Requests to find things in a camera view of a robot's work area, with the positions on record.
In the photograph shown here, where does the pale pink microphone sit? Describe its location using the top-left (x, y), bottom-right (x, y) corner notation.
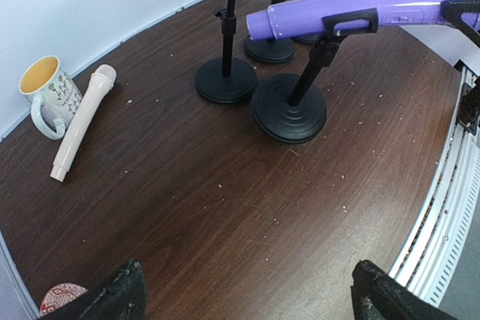
top-left (50, 64), bottom-right (117, 182)

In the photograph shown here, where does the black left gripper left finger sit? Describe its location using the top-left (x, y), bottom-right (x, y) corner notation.
top-left (41, 260), bottom-right (147, 319)

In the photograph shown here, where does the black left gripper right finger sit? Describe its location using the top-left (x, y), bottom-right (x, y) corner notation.
top-left (351, 260), bottom-right (455, 320)

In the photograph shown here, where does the black stand for purple microphone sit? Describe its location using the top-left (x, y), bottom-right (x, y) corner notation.
top-left (251, 8), bottom-right (379, 145)

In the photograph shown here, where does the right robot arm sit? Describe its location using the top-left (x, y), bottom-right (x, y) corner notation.
top-left (440, 0), bottom-right (479, 135)

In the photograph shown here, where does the purple microphone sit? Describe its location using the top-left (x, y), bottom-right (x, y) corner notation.
top-left (246, 0), bottom-right (468, 41)

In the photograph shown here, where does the black stand with blue microphone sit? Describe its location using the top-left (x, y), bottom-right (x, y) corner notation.
top-left (195, 0), bottom-right (258, 104)

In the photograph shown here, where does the red patterned small bowl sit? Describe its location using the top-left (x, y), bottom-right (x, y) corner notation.
top-left (40, 283), bottom-right (88, 316)

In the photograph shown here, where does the white floral ceramic mug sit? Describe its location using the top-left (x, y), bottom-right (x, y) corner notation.
top-left (19, 55), bottom-right (83, 140)

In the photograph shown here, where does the black stand with glitter microphone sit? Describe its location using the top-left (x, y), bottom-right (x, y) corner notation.
top-left (292, 0), bottom-right (338, 45)

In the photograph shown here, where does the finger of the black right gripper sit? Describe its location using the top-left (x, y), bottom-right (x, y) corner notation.
top-left (440, 0), bottom-right (479, 43)

